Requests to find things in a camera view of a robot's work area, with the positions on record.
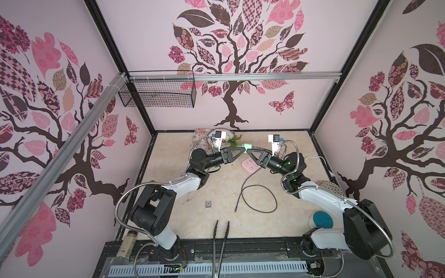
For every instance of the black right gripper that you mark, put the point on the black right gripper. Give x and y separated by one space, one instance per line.
265 159

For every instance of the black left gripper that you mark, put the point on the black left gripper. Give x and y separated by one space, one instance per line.
226 153

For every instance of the small silver mp3 player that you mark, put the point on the small silver mp3 player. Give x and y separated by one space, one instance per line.
208 204

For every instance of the toy bok choy vegetable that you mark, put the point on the toy bok choy vegetable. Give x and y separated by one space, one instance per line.
233 141

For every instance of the pink power strip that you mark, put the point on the pink power strip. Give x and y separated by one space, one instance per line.
250 166

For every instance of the floral ceramic plate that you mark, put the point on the floral ceramic plate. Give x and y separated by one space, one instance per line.
229 134

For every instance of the floral rectangular tray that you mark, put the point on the floral rectangular tray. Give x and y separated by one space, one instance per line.
198 142

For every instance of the patterned round bowl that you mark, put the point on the patterned round bowl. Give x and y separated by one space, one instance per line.
332 187

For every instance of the teal round lid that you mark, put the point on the teal round lid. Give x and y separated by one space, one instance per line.
322 219

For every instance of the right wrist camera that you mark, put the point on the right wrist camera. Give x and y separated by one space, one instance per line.
276 143

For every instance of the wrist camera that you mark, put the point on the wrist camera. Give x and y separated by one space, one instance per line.
276 143
218 138

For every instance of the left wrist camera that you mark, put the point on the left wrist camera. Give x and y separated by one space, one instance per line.
218 138

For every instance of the aluminium crossbar rail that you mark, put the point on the aluminium crossbar rail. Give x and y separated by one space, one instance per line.
238 77

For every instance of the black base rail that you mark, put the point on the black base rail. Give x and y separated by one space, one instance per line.
203 248

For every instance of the black wire basket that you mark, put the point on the black wire basket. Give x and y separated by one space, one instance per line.
164 88

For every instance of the white slotted cable duct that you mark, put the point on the white slotted cable duct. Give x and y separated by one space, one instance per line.
205 269

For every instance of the aluminium side rail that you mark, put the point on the aluminium side rail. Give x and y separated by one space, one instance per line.
29 203

